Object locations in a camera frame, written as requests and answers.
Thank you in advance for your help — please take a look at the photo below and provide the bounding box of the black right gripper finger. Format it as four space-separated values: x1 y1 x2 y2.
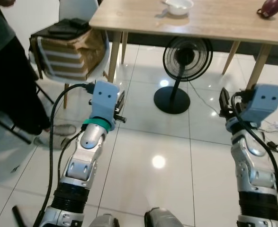
219 88 232 119

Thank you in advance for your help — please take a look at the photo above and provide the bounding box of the black standing fan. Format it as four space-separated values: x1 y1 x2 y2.
153 36 213 114

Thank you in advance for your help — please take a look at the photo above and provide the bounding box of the brown cardboard box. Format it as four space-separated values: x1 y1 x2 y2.
31 28 106 81

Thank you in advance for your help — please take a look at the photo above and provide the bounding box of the light wooden table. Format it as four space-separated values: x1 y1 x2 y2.
89 0 278 90

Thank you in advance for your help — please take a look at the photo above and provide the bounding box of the black flat case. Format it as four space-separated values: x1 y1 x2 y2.
46 18 92 39

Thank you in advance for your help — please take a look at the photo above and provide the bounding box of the dark purple mug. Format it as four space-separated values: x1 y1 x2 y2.
257 0 278 18

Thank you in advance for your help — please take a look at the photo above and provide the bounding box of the white chair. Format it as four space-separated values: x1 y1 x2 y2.
29 0 112 109

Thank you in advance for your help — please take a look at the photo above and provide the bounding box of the white bowl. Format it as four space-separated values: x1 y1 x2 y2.
165 0 194 17

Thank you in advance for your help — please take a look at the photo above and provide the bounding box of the grey robot left leg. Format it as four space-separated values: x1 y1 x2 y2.
89 214 120 227

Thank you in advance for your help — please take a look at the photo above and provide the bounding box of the grey robot leg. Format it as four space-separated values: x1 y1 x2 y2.
144 207 187 227
89 214 120 227

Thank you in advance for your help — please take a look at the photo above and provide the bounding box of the grey robot right leg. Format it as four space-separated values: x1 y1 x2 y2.
144 207 187 227

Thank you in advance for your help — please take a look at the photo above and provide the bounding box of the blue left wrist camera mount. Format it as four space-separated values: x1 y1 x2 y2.
90 80 120 125

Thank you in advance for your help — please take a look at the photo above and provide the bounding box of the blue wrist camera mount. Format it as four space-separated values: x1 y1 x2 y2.
90 80 120 125
242 85 278 126

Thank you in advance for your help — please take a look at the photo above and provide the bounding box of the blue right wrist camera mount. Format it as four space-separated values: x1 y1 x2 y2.
242 85 278 126

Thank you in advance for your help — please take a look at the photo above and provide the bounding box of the tangle of floor cables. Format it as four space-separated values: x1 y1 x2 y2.
260 121 278 159

